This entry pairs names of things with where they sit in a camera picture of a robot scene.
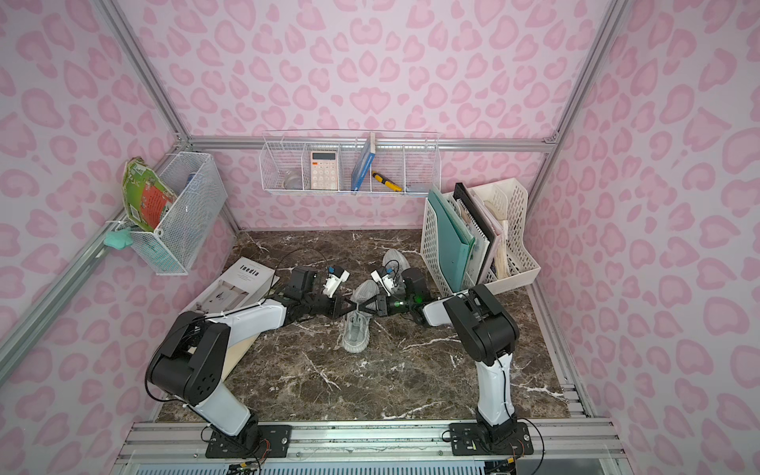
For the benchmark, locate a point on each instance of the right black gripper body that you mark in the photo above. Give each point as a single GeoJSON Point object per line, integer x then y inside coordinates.
{"type": "Point", "coordinates": [383, 303]}

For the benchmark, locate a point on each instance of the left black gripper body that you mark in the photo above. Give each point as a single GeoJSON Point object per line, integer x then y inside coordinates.
{"type": "Point", "coordinates": [332, 304]}

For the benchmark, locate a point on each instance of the grey knit sneaker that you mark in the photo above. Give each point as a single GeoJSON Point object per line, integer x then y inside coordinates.
{"type": "Point", "coordinates": [356, 335]}
{"type": "Point", "coordinates": [396, 259]}

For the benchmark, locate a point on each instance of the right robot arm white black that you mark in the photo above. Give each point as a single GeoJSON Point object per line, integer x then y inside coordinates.
{"type": "Point", "coordinates": [488, 333]}

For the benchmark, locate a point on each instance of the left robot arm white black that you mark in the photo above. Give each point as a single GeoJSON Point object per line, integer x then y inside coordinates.
{"type": "Point", "coordinates": [189, 364]}

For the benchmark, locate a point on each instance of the white hardcover book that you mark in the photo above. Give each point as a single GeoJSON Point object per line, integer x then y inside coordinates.
{"type": "Point", "coordinates": [243, 284]}

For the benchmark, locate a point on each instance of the teal folder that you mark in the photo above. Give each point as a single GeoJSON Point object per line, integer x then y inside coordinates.
{"type": "Point", "coordinates": [447, 239]}

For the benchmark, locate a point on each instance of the cream orange thin book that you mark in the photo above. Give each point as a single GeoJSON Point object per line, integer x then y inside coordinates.
{"type": "Point", "coordinates": [235, 354]}

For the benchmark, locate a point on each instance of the white plastic file organizer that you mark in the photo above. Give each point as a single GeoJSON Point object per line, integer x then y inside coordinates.
{"type": "Point", "coordinates": [514, 267]}

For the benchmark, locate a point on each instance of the black clipboard folder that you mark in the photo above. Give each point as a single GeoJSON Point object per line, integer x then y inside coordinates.
{"type": "Point", "coordinates": [488, 233]}

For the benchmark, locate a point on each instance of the yellow black utility knife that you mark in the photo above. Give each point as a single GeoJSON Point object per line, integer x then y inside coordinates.
{"type": "Point", "coordinates": [387, 182]}

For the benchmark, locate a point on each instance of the clear glass bowl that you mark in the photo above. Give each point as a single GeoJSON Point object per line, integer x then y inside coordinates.
{"type": "Point", "coordinates": [293, 180]}

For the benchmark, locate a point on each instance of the white pink calculator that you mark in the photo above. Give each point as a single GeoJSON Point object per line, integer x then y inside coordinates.
{"type": "Point", "coordinates": [324, 170]}

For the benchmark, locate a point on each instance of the blue book in shelf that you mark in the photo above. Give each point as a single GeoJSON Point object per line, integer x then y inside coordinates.
{"type": "Point", "coordinates": [364, 163]}

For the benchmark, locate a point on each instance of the green red snack bag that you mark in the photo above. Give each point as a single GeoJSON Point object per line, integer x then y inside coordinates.
{"type": "Point", "coordinates": [146, 197]}

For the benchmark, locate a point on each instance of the mint green hook clip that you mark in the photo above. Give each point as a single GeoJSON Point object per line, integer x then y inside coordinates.
{"type": "Point", "coordinates": [119, 240]}

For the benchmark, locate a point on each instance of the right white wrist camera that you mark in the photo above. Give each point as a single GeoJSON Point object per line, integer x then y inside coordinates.
{"type": "Point", "coordinates": [387, 278]}

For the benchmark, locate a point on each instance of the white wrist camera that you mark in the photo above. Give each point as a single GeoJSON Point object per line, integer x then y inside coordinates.
{"type": "Point", "coordinates": [387, 278]}
{"type": "Point", "coordinates": [336, 276]}

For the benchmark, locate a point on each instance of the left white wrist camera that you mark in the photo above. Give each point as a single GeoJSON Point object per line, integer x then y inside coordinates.
{"type": "Point", "coordinates": [336, 276]}

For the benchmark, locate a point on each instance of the white wire side basket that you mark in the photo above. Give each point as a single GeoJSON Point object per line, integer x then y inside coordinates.
{"type": "Point", "coordinates": [172, 248]}

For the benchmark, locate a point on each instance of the white wire wall shelf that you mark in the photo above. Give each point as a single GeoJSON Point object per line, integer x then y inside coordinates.
{"type": "Point", "coordinates": [412, 160]}

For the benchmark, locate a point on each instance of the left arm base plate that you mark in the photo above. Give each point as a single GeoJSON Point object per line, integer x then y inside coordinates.
{"type": "Point", "coordinates": [270, 441]}

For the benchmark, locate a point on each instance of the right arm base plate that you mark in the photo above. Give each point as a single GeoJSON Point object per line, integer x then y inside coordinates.
{"type": "Point", "coordinates": [470, 439]}

